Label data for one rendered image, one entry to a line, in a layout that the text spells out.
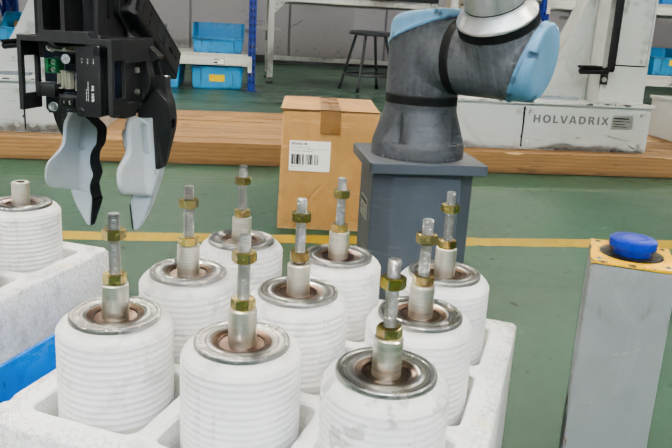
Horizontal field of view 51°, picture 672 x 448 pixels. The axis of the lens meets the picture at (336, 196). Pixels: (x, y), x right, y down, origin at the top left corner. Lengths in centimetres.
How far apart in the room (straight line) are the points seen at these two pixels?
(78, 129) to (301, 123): 115
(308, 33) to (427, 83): 782
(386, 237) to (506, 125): 166
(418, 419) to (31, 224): 60
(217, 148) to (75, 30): 197
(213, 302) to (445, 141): 54
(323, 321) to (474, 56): 52
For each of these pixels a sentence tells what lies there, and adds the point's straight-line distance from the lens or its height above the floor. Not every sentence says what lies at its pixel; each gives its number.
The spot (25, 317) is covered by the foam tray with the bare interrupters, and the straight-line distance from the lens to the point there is 92.
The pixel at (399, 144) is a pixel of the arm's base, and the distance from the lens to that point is 109.
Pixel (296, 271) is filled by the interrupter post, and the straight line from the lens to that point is 65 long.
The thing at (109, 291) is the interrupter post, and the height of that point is 28.
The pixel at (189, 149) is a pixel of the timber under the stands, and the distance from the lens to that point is 248.
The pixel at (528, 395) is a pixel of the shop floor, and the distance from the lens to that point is 108.
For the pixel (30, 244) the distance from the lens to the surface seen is 96.
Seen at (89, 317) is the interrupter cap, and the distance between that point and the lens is 62.
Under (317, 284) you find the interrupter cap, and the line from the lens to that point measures 68.
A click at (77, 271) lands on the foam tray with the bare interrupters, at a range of 98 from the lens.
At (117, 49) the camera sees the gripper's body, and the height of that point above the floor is 47.
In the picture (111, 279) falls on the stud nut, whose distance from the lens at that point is 60.
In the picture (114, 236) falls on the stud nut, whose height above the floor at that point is 32.
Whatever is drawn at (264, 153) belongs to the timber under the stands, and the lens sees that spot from 248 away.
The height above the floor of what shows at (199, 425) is 20.
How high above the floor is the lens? 50
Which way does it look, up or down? 14 degrees down
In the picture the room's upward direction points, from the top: 3 degrees clockwise
